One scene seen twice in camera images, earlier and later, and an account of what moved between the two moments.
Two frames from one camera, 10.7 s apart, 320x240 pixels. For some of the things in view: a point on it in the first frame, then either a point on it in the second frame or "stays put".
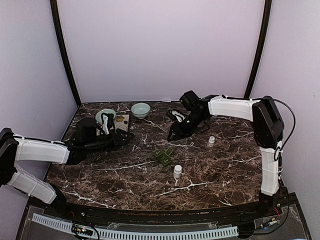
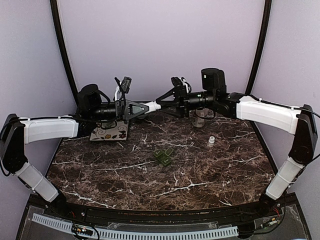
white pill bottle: (211, 140) stays put
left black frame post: (57, 24) stays put
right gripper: (179, 131) → (183, 108)
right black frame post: (263, 39) stays put
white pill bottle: (177, 171) → (153, 106)
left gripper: (116, 145) → (123, 108)
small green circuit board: (82, 230) stays put
